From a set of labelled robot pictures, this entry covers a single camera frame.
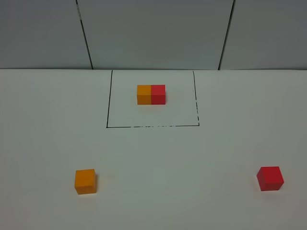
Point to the orange template block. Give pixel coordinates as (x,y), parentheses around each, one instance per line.
(144,94)

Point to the red template block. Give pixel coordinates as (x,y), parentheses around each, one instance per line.
(158,94)

